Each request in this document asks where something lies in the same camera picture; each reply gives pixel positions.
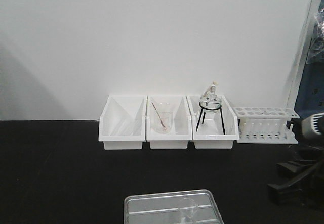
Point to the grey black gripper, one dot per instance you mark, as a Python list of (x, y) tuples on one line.
[(306, 178)]

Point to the clear glass beaker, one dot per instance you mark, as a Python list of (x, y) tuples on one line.
[(187, 209)]

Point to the silver metal tray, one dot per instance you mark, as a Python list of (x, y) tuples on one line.
[(163, 207)]

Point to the small beaker in bin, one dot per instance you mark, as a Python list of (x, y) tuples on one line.
[(167, 118)]

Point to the white test tube rack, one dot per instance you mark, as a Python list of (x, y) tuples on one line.
[(265, 125)]

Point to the white bin, right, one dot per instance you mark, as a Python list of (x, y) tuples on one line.
[(210, 134)]

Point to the glass flask with stopper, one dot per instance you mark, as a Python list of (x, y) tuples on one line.
[(209, 101)]

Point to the clear plastic bag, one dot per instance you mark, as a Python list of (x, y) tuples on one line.
[(315, 52)]

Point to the white bin, middle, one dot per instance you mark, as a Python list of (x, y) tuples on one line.
[(181, 132)]

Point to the white bin, empty left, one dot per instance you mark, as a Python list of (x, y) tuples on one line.
[(122, 124)]

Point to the black wire tripod stand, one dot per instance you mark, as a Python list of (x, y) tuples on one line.
[(200, 119)]

